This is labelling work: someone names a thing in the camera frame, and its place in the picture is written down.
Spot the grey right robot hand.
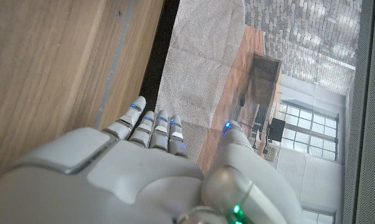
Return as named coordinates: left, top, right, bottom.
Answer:
left=0, top=95, right=306, bottom=224

